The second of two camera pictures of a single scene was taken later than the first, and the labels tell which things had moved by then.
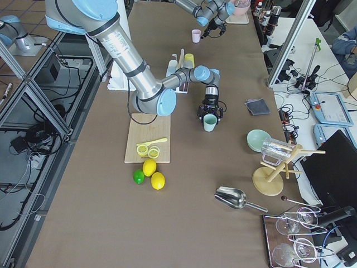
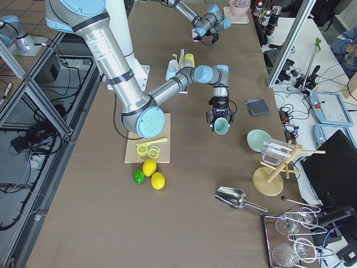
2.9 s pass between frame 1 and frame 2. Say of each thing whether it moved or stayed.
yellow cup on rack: stayed
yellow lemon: stayed
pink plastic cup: stayed
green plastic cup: moved
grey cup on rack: stayed
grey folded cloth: stayed
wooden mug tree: stayed
